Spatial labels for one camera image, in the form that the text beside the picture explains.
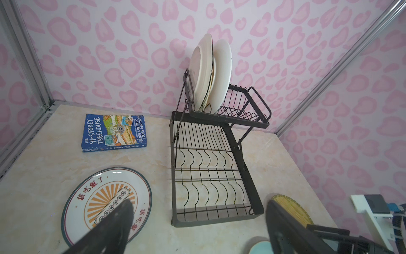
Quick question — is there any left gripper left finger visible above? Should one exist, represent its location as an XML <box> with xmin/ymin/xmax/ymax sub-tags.
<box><xmin>65</xmin><ymin>200</ymin><xmax>134</xmax><ymax>254</ymax></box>

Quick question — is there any mint green flower plate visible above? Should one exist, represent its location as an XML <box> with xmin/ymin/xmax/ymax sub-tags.
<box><xmin>248</xmin><ymin>241</ymin><xmax>274</xmax><ymax>254</ymax></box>

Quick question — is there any white plate green rim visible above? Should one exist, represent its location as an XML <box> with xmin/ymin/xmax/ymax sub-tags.
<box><xmin>205</xmin><ymin>39</ymin><xmax>232</xmax><ymax>114</ymax></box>

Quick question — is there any orange woven bamboo plate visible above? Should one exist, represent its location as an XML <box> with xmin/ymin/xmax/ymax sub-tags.
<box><xmin>206</xmin><ymin>57</ymin><xmax>216</xmax><ymax>102</ymax></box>

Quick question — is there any white plate orange sunburst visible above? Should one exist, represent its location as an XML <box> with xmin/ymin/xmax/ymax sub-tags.
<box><xmin>61</xmin><ymin>167</ymin><xmax>152</xmax><ymax>247</ymax></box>

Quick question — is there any blue treehouse book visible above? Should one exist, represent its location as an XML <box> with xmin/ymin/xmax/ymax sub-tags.
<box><xmin>81</xmin><ymin>114</ymin><xmax>147</xmax><ymax>152</ymax></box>

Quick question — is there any black wire dish rack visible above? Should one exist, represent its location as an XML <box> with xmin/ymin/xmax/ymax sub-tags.
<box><xmin>169</xmin><ymin>72</ymin><xmax>272</xmax><ymax>228</ymax></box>

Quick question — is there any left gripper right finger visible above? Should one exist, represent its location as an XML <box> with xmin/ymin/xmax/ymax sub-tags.
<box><xmin>265</xmin><ymin>200</ymin><xmax>335</xmax><ymax>254</ymax></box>

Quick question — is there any yellow green woven plate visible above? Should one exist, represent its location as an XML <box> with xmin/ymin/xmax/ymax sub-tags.
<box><xmin>271</xmin><ymin>194</ymin><xmax>314</xmax><ymax>227</ymax></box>

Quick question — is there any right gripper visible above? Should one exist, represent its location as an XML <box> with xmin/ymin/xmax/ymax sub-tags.
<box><xmin>306</xmin><ymin>224</ymin><xmax>394</xmax><ymax>254</ymax></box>

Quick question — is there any cream floral plate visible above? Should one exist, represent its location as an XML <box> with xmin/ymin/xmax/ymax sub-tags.
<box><xmin>188</xmin><ymin>33</ymin><xmax>213</xmax><ymax>111</ymax></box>

